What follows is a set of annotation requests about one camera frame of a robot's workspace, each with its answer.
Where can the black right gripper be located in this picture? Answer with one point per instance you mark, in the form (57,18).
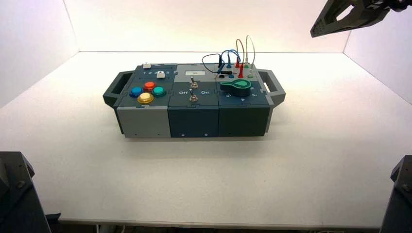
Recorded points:
(402,4)

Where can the yellow round push button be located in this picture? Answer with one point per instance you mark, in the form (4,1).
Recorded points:
(145,98)

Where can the white label sticker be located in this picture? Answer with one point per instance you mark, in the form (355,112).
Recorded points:
(194,73)

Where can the blue round push button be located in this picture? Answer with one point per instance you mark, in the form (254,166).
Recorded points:
(136,92)

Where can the grey and teal control box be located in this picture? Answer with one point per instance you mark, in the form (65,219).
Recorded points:
(193,120)

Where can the metal toggle switch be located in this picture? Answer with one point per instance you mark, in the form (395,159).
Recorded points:
(192,96)
(193,83)

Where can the green rotary knob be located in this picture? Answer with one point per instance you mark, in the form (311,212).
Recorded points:
(236,88)

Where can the red round push button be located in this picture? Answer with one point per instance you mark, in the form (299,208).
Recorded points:
(149,86)

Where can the green round push button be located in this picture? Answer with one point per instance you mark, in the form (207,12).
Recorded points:
(158,91)

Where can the white slider cap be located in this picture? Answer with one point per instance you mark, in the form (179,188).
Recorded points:
(160,74)
(146,65)

